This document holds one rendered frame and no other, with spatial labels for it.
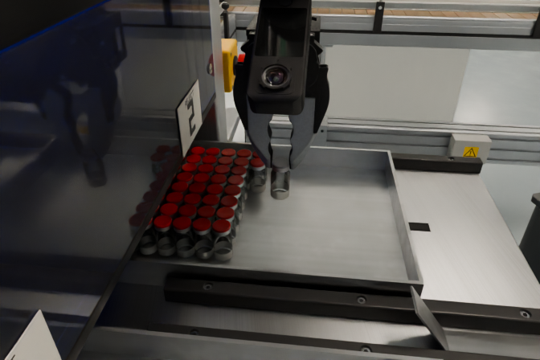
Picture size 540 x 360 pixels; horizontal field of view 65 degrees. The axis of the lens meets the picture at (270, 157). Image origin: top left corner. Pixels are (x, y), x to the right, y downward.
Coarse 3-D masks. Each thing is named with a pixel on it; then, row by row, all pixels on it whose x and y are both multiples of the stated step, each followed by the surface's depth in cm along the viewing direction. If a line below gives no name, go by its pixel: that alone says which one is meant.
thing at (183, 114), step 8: (192, 88) 50; (192, 96) 50; (184, 104) 47; (184, 112) 47; (200, 112) 54; (184, 120) 47; (192, 120) 50; (200, 120) 54; (184, 128) 47; (184, 136) 48; (192, 136) 51; (184, 144) 48; (184, 152) 48
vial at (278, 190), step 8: (272, 168) 47; (288, 168) 47; (272, 176) 47; (280, 176) 47; (288, 176) 47; (272, 184) 48; (280, 184) 47; (288, 184) 48; (272, 192) 48; (280, 192) 48; (288, 192) 49
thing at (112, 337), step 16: (96, 336) 38; (112, 336) 38; (128, 336) 38; (144, 336) 37; (160, 336) 37; (176, 336) 37; (192, 336) 37; (80, 352) 39; (96, 352) 39; (112, 352) 39; (128, 352) 39; (144, 352) 39; (160, 352) 38; (176, 352) 38; (192, 352) 38; (208, 352) 38; (224, 352) 37; (240, 352) 37; (256, 352) 37; (272, 352) 37; (288, 352) 36; (304, 352) 36; (320, 352) 36; (336, 352) 36; (352, 352) 36; (368, 352) 36
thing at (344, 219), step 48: (192, 144) 67; (240, 144) 66; (336, 192) 61; (384, 192) 61; (240, 240) 52; (288, 240) 52; (336, 240) 52; (384, 240) 52; (336, 288) 44; (384, 288) 43
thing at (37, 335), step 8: (40, 312) 23; (32, 320) 23; (40, 320) 23; (32, 328) 22; (40, 328) 23; (24, 336) 22; (32, 336) 22; (40, 336) 23; (48, 336) 24; (16, 344) 21; (24, 344) 22; (32, 344) 23; (40, 344) 23; (48, 344) 24; (16, 352) 21; (24, 352) 22; (32, 352) 23; (40, 352) 23; (48, 352) 24; (56, 352) 25
